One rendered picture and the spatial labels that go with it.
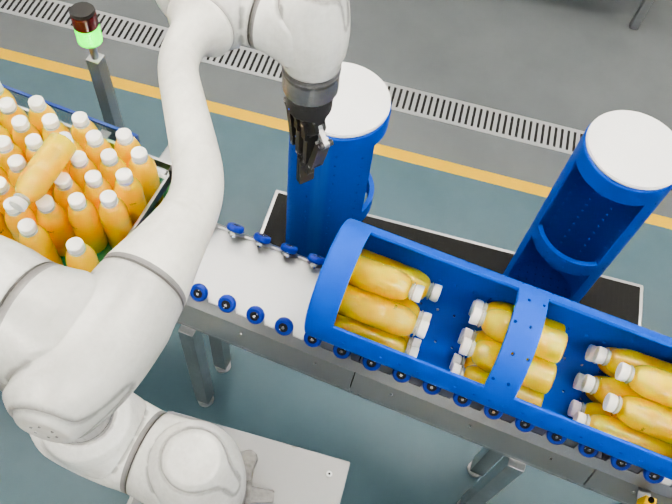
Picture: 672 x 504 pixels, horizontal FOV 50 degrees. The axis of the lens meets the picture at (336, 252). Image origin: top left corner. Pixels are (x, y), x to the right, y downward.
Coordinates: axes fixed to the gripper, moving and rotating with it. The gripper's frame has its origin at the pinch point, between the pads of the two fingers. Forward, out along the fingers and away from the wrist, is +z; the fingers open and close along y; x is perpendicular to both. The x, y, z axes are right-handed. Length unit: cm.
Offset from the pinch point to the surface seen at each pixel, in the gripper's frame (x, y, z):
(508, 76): -177, 97, 149
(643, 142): -106, -7, 46
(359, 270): -9.0, -10.0, 30.5
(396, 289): -13.8, -17.5, 31.2
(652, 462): -41, -74, 39
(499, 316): -29, -34, 31
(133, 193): 23, 41, 43
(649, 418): -45, -67, 35
